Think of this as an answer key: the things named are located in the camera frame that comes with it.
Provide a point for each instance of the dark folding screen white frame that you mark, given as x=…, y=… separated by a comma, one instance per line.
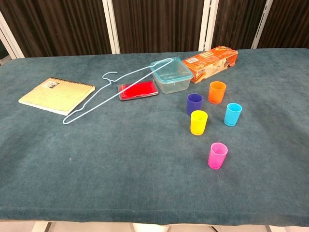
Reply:
x=157, y=24

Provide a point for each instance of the tan spiral notebook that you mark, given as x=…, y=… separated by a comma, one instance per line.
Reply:
x=55, y=96

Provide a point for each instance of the red ink pad case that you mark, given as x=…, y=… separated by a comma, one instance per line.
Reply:
x=137, y=91

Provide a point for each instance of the orange plastic cup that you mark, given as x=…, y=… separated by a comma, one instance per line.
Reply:
x=216, y=94

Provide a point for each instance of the yellow plastic cup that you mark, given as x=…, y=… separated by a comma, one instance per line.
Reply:
x=198, y=124

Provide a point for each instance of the light blue plastic cup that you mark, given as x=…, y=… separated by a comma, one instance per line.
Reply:
x=232, y=116

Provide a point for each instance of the teal tablecloth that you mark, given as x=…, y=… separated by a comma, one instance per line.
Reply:
x=120, y=157

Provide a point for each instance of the clear container teal rim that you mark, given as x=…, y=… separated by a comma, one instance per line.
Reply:
x=173, y=84

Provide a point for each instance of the pink plastic cup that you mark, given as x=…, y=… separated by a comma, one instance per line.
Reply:
x=217, y=158

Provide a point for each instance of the dark blue plastic cup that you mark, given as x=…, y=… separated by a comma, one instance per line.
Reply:
x=194, y=102

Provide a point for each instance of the orange cardboard box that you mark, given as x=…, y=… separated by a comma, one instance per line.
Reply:
x=210, y=60

